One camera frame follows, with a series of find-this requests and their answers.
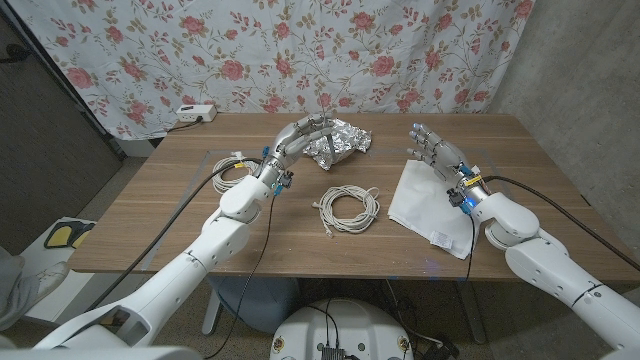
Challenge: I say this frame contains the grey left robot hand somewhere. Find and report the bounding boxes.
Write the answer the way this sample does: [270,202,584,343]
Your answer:
[254,112,337,189]

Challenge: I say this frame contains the blue grey stool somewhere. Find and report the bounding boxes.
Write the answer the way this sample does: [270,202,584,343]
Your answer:
[205,276,301,335]

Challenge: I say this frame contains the crumpled aluminum foil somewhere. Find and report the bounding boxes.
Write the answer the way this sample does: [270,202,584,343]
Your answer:
[302,117,374,172]

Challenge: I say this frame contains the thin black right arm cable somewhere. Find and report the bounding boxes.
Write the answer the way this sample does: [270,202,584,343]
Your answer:
[464,212,477,282]

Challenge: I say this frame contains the person in grey clothes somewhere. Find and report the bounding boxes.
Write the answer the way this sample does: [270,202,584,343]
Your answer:
[0,244,71,331]

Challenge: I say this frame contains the small coiled white cable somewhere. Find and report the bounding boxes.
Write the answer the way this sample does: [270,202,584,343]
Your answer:
[211,152,261,195]

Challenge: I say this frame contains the large coiled white cable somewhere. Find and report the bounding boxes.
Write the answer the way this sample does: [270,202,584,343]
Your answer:
[310,185,381,239]

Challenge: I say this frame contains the black power strip cord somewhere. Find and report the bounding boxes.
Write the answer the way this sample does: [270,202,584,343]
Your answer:
[167,115,205,134]

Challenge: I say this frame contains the white towel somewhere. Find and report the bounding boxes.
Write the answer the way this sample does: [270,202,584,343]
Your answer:
[387,158,481,261]

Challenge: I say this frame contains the white floor board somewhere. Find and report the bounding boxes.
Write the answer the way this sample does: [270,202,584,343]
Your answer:
[9,215,99,324]

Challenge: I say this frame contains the white power strip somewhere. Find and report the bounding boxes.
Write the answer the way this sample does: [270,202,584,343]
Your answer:
[175,103,218,124]

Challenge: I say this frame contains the black adapter on floor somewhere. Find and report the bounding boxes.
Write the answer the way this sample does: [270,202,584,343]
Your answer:
[422,337,461,360]

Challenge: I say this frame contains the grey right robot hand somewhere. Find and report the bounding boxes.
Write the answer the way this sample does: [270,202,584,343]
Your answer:
[405,122,489,204]

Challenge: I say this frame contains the black door handle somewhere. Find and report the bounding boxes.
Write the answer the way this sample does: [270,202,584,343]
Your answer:
[0,43,31,64]

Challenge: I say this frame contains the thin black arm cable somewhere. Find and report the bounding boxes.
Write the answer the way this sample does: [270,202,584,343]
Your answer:
[464,212,477,282]
[202,192,277,360]

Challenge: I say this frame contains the floral print backdrop curtain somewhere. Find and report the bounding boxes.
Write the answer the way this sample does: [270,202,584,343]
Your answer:
[7,0,536,141]

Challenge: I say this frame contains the grey table leg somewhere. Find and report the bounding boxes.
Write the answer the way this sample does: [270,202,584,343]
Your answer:
[457,280,487,345]

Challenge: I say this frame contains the white table leg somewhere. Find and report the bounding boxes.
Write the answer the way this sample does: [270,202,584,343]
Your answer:
[201,288,224,335]

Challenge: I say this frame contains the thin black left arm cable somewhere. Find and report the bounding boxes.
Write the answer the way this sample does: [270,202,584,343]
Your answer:
[202,192,277,360]

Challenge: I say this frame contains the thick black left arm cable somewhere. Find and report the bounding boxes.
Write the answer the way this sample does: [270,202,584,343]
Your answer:
[85,157,264,312]

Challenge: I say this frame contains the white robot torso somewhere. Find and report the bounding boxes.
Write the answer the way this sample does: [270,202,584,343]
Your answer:
[269,298,415,360]

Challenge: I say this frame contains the yellow grey handled scissors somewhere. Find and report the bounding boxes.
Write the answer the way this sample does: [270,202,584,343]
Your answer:
[319,99,339,160]

